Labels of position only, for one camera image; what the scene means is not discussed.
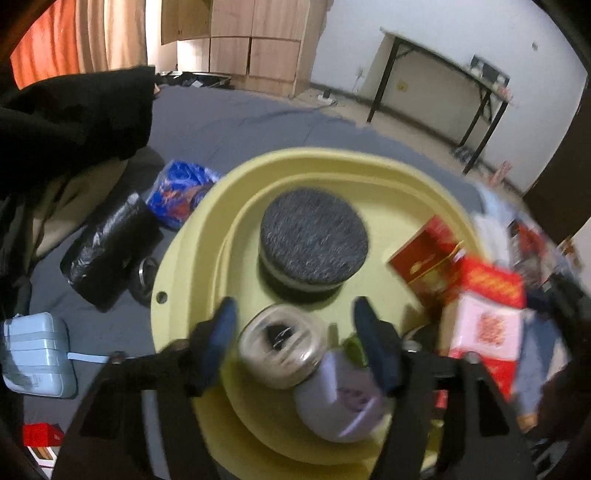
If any grey round foam disc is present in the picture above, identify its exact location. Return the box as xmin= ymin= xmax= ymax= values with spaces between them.
xmin=259 ymin=188 xmax=370 ymax=303

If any black garbage bag roll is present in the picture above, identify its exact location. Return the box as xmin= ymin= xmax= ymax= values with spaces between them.
xmin=60 ymin=191 xmax=164 ymax=312

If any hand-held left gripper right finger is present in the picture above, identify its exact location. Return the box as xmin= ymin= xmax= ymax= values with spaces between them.
xmin=353 ymin=295 xmax=539 ymax=480

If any wooden wardrobe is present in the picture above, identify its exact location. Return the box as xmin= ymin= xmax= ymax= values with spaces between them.
xmin=161 ymin=0 xmax=328 ymax=97

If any dark door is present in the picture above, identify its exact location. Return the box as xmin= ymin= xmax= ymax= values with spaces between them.
xmin=524 ymin=69 xmax=591 ymax=250

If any small red cigarette box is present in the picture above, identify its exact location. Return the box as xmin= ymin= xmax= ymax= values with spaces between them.
xmin=23 ymin=424 xmax=65 ymax=448

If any beige cloth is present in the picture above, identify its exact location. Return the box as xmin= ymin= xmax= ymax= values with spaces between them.
xmin=28 ymin=148 xmax=162 ymax=259

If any yellow plastic basin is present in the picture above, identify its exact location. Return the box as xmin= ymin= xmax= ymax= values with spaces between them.
xmin=150 ymin=148 xmax=485 ymax=480

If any metal jar lid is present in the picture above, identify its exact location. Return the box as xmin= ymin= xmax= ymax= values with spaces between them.
xmin=130 ymin=256 xmax=160 ymax=305

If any white purple cup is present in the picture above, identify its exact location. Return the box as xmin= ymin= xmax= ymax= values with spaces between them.
xmin=294 ymin=346 xmax=393 ymax=444

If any orange beige curtain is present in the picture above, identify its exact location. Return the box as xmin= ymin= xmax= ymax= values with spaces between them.
xmin=10 ymin=0 xmax=148 ymax=90

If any black desktop device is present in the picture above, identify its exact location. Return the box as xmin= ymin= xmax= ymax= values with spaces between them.
xmin=468 ymin=54 xmax=511 ymax=88

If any black jacket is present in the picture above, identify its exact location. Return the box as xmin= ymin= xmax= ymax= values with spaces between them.
xmin=0 ymin=66 xmax=157 ymax=195

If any blue snack packet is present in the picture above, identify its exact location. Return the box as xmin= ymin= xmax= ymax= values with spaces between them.
xmin=145 ymin=159 xmax=222 ymax=232

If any light blue case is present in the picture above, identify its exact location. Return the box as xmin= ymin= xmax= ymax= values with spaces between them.
xmin=0 ymin=311 xmax=112 ymax=398

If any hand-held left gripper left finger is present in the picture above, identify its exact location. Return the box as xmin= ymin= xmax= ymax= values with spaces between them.
xmin=51 ymin=298 xmax=238 ymax=480

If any red white cigarette box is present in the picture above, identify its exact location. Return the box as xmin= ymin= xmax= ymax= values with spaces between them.
xmin=443 ymin=256 xmax=527 ymax=402

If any red gold cigarette box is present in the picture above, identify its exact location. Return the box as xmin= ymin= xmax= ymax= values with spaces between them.
xmin=387 ymin=216 xmax=465 ymax=296

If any small white cigarette box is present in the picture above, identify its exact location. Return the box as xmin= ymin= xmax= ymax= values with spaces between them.
xmin=25 ymin=445 xmax=58 ymax=469

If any black-legged folding table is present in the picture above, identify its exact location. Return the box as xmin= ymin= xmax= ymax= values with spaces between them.
xmin=367 ymin=27 xmax=513 ymax=175

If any glass jar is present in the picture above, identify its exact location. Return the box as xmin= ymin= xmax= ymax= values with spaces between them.
xmin=238 ymin=304 xmax=329 ymax=389

